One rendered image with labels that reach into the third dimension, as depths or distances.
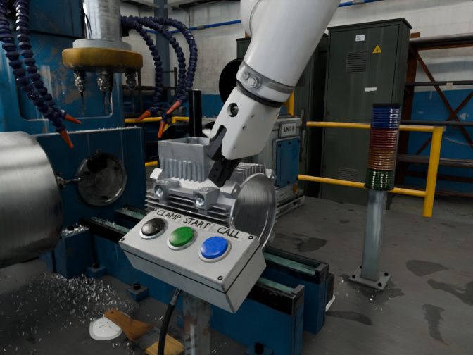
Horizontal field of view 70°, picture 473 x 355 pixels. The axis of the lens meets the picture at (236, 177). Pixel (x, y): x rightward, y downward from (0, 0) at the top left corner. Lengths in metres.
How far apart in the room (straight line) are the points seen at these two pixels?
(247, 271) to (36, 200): 0.42
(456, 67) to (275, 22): 5.09
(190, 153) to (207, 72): 6.53
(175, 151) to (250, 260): 0.34
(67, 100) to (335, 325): 0.88
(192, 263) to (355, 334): 0.43
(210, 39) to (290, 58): 6.72
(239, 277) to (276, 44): 0.29
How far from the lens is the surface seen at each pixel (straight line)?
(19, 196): 0.66
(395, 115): 0.79
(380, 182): 0.80
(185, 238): 0.39
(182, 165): 0.65
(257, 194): 0.70
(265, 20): 0.48
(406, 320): 0.80
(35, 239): 0.70
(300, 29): 0.46
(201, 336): 0.48
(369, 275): 0.89
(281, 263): 0.67
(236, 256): 0.36
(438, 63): 5.53
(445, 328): 0.81
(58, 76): 1.07
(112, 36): 0.89
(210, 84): 7.10
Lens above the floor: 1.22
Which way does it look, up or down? 13 degrees down
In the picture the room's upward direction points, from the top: straight up
